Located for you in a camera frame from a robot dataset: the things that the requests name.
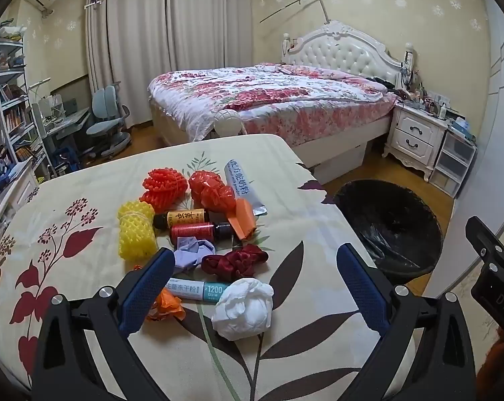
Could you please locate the white desk lamp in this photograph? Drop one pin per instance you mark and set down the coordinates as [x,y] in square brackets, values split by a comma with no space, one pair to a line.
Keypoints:
[38,85]

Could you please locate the white bookshelf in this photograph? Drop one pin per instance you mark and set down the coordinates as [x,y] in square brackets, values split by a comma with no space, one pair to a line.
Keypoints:
[13,112]

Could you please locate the pale blue desk chair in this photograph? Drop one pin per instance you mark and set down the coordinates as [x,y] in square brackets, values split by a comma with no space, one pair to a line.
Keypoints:
[105,104]

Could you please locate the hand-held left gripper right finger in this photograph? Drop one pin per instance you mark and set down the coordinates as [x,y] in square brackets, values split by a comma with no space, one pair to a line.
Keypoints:
[360,288]

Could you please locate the teal white stick sachet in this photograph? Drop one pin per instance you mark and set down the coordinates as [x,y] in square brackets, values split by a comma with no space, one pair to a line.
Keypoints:
[201,289]

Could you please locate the trash can with black bag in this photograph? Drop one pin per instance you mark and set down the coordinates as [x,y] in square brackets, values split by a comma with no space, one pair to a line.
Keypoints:
[394,225]

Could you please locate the white silver powder sachet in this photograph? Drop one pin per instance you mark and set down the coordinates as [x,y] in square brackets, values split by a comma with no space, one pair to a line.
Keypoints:
[239,179]

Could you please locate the white nightstand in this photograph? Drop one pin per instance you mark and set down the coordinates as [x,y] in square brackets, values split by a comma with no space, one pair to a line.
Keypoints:
[415,133]

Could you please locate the red plastic bag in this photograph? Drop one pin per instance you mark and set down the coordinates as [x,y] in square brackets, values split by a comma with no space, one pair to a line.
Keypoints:
[210,190]

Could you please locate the grey study desk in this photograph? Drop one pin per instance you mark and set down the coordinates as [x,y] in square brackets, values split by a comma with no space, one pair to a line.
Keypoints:
[72,121]

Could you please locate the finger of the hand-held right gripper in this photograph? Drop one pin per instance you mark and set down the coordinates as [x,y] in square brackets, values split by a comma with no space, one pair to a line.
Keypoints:
[479,238]

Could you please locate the thin canopy pole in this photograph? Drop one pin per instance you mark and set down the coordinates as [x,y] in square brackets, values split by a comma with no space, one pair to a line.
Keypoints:
[323,8]

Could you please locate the blue stool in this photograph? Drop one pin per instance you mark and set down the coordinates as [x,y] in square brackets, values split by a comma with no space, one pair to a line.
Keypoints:
[66,158]

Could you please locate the white tufted bed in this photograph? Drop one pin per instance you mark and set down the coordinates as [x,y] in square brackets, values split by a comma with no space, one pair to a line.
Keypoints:
[339,50]

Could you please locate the orange paper packet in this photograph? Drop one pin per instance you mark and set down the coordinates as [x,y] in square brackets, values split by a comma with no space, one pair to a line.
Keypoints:
[243,217]

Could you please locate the red foam fruit net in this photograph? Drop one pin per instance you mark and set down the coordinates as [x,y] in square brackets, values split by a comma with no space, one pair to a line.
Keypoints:
[164,188]

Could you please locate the yellow label dark bottle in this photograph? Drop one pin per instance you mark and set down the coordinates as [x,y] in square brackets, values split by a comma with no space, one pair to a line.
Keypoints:
[185,217]

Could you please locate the orange wrapper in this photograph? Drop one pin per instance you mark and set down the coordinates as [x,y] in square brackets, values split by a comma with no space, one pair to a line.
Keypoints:
[168,307]

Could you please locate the pink floral quilt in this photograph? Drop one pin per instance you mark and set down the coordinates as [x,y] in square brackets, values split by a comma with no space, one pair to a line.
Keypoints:
[277,92]

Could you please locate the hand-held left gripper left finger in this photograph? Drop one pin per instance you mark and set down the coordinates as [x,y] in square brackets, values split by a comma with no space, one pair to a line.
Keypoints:
[145,290]

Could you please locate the white tissue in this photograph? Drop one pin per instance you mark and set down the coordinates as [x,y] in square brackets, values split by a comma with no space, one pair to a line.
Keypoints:
[243,311]

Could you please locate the beige curtain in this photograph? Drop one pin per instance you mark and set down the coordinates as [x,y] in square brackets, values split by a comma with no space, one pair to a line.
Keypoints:
[193,16]

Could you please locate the teal box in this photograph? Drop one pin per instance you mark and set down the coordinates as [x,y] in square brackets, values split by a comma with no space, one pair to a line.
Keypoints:
[463,127]

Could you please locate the white wardrobe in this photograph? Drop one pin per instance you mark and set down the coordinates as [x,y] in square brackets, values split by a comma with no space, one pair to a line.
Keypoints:
[494,133]

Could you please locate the clear plastic drawer unit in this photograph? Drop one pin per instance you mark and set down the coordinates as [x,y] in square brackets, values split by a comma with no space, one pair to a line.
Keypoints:
[452,158]

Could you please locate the dark red ribbon bundle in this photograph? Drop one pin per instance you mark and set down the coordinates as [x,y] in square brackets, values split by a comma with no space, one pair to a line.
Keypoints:
[235,261]

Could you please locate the floral tablecloth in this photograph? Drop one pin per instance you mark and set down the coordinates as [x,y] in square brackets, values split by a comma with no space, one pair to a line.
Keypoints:
[235,152]

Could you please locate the red label dark bottle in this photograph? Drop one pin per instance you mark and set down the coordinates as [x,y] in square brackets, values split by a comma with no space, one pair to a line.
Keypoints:
[193,232]

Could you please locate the yellow foam fruit net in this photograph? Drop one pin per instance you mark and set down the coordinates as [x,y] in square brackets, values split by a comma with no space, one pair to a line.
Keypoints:
[134,234]

